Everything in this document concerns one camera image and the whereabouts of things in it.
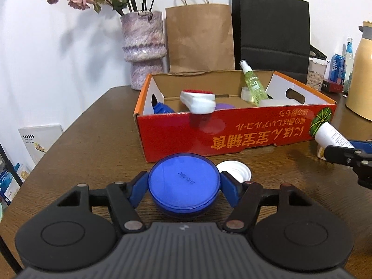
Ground clear snack jar black lid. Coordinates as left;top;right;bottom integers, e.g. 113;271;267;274
306;45;329;91

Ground blue plastic bottle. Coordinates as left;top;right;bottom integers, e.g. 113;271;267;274
152;102;175;115

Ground green spray bottle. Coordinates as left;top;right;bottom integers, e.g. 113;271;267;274
239;60;269;105

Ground blue white packet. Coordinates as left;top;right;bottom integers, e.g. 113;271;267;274
0;169;16;202

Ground white brush red bristles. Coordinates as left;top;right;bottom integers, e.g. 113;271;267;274
179;89;216;114

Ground blue drink can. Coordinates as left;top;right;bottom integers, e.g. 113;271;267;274
329;54;346;83

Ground white translucent plastic container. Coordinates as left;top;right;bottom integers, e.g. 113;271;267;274
257;98;301;107

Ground black paper bag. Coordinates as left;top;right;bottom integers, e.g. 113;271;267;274
231;0;311;85

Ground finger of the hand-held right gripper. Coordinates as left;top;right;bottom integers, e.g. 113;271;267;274
348;140;372;152
323;145;372;168

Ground white ribbed bottle cap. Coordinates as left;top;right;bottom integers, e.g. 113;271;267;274
216;161;252;182

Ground white packet gold seal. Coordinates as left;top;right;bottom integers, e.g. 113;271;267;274
13;163;31;184

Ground red orange cardboard box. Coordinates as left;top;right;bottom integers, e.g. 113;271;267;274
134;70;338;163

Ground purple marbled ceramic vase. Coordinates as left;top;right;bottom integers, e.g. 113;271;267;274
120;11;167;90

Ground beige thermos jug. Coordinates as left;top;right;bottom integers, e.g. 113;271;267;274
345;21;372;120

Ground white booklet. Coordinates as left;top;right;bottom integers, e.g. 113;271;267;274
18;124;64;165

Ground small red box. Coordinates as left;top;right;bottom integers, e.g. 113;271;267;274
322;79;345;93

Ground white squeeze tube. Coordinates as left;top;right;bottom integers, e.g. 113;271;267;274
314;121;355;159

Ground clear bottle blue label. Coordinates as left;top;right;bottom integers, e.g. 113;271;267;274
343;38;354;93

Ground brown paper bag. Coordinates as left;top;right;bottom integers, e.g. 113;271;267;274
165;0;235;73

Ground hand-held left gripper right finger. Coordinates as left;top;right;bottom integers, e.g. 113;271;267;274
220;171;310;233

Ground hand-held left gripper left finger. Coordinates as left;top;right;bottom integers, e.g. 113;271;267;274
56;171;149;233

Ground blue round container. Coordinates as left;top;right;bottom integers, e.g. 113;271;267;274
148;153;221;217

